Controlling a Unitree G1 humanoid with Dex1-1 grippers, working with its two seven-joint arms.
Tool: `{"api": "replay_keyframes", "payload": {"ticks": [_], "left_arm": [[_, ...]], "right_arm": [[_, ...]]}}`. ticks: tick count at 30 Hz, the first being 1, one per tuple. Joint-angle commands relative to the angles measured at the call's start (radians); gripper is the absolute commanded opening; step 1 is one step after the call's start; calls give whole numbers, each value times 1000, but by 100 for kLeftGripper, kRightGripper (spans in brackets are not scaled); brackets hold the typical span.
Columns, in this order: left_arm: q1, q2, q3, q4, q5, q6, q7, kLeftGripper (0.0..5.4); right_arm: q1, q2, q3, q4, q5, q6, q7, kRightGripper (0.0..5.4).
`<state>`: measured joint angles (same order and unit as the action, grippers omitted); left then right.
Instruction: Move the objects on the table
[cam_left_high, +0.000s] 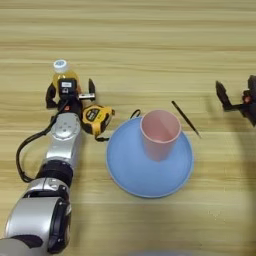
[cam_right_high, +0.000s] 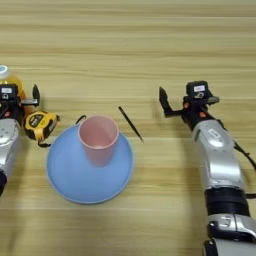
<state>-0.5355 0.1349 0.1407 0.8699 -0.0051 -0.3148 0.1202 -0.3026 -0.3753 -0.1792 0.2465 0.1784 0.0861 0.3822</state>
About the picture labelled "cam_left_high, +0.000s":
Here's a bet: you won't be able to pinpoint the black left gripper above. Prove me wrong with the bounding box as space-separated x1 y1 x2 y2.
45 78 97 116

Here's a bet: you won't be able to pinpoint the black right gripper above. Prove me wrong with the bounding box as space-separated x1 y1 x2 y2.
215 74 256 127

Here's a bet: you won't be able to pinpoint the orange juice bottle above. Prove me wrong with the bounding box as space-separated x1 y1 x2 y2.
52 59 82 95

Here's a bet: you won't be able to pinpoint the black tweezers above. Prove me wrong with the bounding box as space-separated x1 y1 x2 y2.
171 100 202 138

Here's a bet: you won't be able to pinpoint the pink plastic cup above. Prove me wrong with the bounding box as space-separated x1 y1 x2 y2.
139 109 183 163

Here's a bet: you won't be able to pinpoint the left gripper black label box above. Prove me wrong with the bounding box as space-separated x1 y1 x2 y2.
58 78 78 98

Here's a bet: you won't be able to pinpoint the yellow black tape measure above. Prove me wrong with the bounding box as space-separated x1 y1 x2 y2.
80 104 116 143

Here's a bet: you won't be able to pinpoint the blue round plate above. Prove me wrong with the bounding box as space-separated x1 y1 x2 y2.
105 116 195 199

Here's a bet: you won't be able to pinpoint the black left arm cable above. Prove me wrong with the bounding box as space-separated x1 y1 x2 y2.
15 105 68 184

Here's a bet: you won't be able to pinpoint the black cord loop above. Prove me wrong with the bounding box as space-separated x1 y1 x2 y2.
129 109 142 120

